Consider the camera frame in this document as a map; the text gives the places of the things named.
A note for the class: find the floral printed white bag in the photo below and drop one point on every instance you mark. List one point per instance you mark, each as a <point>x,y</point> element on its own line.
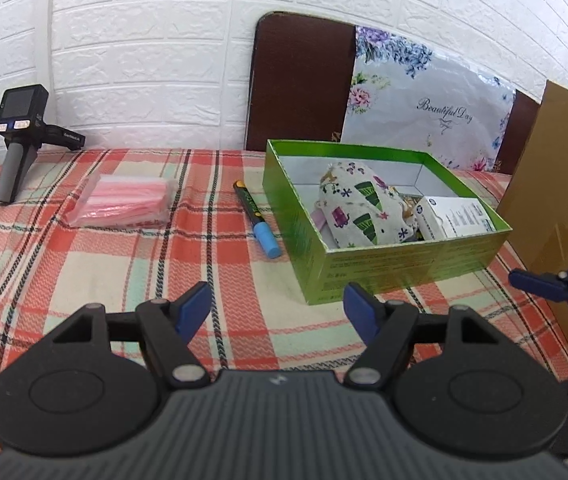
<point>439,90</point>

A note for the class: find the dark brown board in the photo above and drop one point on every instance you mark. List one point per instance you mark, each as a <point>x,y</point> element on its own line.
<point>299,85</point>

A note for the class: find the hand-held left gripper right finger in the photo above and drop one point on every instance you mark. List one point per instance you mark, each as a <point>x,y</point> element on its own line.
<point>361,310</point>

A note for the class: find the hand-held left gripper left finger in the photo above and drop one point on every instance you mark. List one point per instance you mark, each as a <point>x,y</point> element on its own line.
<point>191,307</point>

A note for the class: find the pink packet in clear wrap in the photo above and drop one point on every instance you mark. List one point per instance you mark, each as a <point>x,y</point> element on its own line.
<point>124,200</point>

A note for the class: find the black marker with blue cap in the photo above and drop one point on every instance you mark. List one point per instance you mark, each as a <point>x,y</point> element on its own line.
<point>251,205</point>

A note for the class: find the printed fabric pouch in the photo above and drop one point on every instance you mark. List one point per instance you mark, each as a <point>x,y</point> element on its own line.
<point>359,200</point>

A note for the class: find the red plaid tablecloth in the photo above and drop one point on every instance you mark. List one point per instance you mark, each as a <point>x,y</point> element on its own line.
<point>114,260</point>

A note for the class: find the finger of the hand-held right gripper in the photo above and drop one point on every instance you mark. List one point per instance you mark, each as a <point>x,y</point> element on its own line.
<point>539,284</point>

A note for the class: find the brown cardboard sheet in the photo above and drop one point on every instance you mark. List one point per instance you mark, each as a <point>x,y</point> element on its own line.
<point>554,170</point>

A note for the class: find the green cardboard box white inside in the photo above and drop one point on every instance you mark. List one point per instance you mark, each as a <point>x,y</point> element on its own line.
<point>389,265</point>

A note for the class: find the small white and blue box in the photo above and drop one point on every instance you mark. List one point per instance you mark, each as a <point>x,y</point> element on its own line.
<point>459,217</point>

